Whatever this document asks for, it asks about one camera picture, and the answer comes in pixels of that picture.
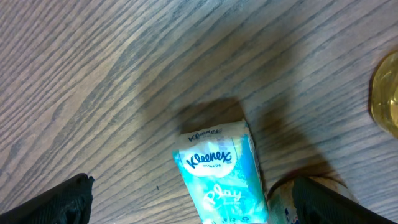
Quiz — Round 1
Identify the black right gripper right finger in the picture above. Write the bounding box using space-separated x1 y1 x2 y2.
292 177 396 224

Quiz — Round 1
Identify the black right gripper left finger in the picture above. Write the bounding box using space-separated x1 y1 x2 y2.
1 173 95 224

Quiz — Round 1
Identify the green lid jar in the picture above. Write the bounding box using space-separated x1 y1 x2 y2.
267 176 358 224

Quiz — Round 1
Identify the teal tissue pack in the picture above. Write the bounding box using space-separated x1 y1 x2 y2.
172 121 269 224

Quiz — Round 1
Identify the yellow dish soap bottle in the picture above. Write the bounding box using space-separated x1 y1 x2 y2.
369 50 397 138

